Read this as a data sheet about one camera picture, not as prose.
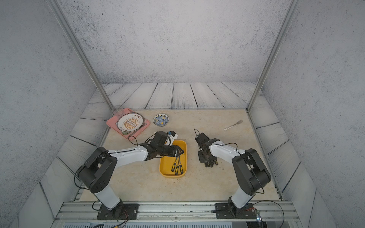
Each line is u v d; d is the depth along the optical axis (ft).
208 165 2.91
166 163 2.93
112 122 3.65
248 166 1.67
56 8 2.31
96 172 1.52
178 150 2.66
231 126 3.57
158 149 2.35
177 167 2.91
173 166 2.91
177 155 2.64
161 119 3.67
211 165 2.91
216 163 2.93
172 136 2.72
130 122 3.65
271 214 2.38
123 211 2.35
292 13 2.34
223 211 2.37
